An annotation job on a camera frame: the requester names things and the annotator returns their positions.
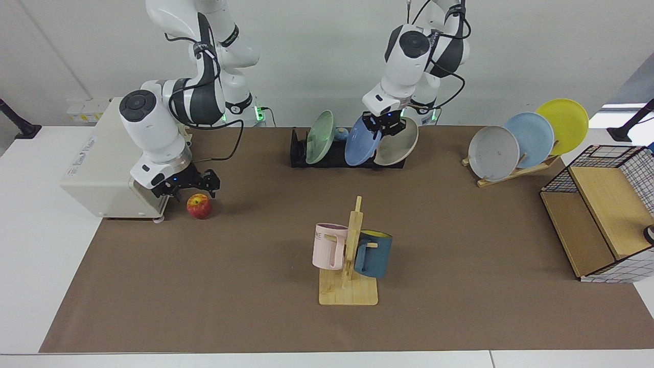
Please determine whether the red yellow apple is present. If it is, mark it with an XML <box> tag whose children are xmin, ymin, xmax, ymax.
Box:
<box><xmin>186</xmin><ymin>194</ymin><xmax>213</xmax><ymax>220</ymax></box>

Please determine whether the beige plate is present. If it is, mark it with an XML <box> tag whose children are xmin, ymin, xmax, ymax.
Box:
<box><xmin>373</xmin><ymin>118</ymin><xmax>419</xmax><ymax>167</ymax></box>

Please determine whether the pale green plate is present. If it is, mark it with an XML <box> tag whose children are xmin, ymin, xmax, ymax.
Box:
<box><xmin>306</xmin><ymin>110</ymin><xmax>335</xmax><ymax>165</ymax></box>

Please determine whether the black dish rack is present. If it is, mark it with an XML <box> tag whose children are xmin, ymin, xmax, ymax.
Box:
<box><xmin>290</xmin><ymin>128</ymin><xmax>408</xmax><ymax>169</ymax></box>

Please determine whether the grey plate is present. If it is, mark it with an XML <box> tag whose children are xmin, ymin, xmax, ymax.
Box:
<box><xmin>468</xmin><ymin>126</ymin><xmax>521</xmax><ymax>182</ymax></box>

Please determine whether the light blue plate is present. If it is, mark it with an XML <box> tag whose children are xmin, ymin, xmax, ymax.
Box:
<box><xmin>503</xmin><ymin>112</ymin><xmax>555</xmax><ymax>169</ymax></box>

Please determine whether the wooden plate rack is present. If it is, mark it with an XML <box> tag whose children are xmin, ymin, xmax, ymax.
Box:
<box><xmin>462</xmin><ymin>153</ymin><xmax>561</xmax><ymax>188</ymax></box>

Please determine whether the yellow plate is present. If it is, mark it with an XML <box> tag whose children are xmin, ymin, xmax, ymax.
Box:
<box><xmin>535</xmin><ymin>98</ymin><xmax>590</xmax><ymax>156</ymax></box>

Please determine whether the pale toaster oven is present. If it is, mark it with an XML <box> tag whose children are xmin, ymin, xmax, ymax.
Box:
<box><xmin>60</xmin><ymin>97</ymin><xmax>194</xmax><ymax>222</ymax></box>

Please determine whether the white outlet strip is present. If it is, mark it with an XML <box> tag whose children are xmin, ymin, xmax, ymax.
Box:
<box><xmin>66</xmin><ymin>99</ymin><xmax>112</xmax><ymax>123</ymax></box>

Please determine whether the teal cup yellow inside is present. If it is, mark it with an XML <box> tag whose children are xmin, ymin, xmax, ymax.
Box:
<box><xmin>354</xmin><ymin>231</ymin><xmax>393</xmax><ymax>279</ymax></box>

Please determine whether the pink cup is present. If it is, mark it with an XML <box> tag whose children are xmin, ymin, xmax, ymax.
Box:
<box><xmin>312</xmin><ymin>223</ymin><xmax>349</xmax><ymax>270</ymax></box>

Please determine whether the brown table cloth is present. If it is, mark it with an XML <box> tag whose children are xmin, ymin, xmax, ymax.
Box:
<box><xmin>39</xmin><ymin>125</ymin><xmax>654</xmax><ymax>353</ymax></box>

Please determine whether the wooden cup stand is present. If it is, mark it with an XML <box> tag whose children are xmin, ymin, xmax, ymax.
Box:
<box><xmin>319</xmin><ymin>196</ymin><xmax>379</xmax><ymax>306</ymax></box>

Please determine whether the black clamp stand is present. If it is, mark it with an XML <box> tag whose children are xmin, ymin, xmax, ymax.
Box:
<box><xmin>607</xmin><ymin>99</ymin><xmax>654</xmax><ymax>143</ymax></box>
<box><xmin>0</xmin><ymin>98</ymin><xmax>42</xmax><ymax>140</ymax></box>

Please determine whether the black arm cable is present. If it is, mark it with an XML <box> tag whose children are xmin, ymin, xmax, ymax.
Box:
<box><xmin>163</xmin><ymin>13</ymin><xmax>245</xmax><ymax>163</ymax></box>
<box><xmin>406</xmin><ymin>0</ymin><xmax>472</xmax><ymax>110</ymax></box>

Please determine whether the wire basket wooden floor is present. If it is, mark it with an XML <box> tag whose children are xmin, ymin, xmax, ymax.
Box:
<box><xmin>540</xmin><ymin>145</ymin><xmax>654</xmax><ymax>284</ymax></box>

